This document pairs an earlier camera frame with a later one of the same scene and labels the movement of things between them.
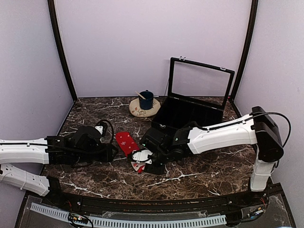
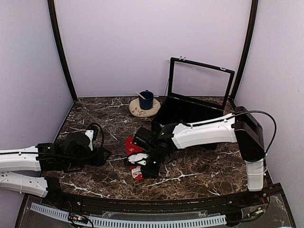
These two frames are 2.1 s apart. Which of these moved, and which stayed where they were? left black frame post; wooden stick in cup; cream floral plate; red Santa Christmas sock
Moved: red Santa Christmas sock
Stayed: cream floral plate; left black frame post; wooden stick in cup
